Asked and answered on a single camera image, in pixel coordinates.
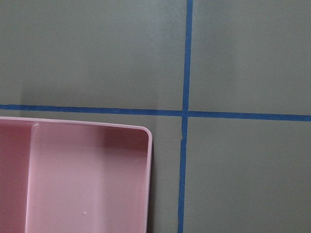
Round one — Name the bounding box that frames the pink plastic bin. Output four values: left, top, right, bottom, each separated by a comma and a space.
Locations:
0, 116, 153, 233

